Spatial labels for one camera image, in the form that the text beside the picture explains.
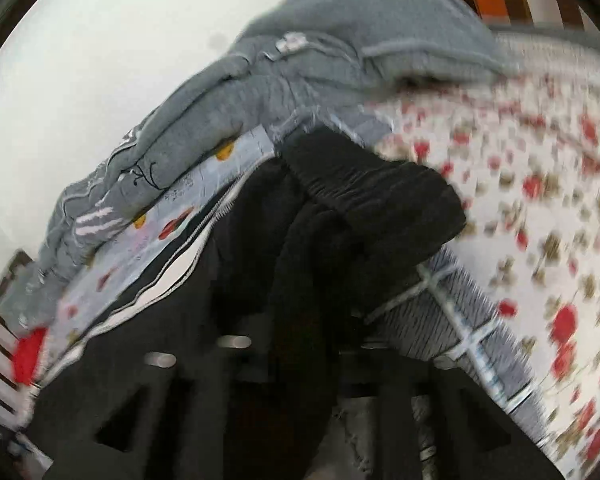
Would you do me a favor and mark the black pants white stripe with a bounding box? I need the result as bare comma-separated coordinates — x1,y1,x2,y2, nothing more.
52,128,466,479

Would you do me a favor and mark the red pillow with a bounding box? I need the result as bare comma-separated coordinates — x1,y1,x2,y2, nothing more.
12,327,47,386

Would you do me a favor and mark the dark wooden headboard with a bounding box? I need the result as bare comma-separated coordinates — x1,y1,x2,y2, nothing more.
0,249,34,441

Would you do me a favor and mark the grey quilted comforter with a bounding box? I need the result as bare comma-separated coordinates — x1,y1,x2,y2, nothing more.
0,0,512,335

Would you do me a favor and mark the light blue fruit-print blanket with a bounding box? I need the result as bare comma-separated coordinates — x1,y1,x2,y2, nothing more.
106,158,406,479

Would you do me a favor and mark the red floral bed sheet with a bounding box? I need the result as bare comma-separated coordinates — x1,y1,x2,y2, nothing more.
375,27,600,479

